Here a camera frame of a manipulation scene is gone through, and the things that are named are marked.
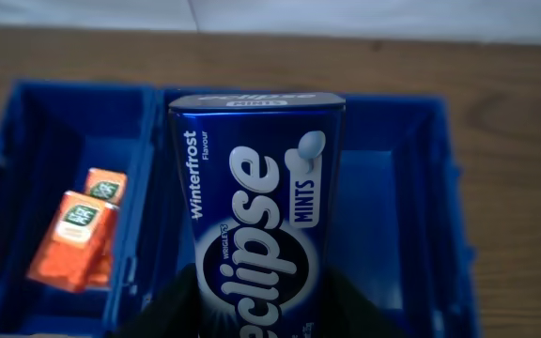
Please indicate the orange candy box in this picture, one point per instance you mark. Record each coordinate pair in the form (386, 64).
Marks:
(106, 185)
(71, 244)

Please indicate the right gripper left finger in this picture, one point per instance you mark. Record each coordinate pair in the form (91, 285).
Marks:
(169, 310)

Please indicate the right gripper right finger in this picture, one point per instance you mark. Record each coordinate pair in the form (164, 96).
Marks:
(355, 310)

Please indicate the blue candy pack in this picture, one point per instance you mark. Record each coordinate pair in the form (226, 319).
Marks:
(256, 211)

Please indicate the blue tray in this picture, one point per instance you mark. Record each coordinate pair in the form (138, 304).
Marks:
(388, 197)

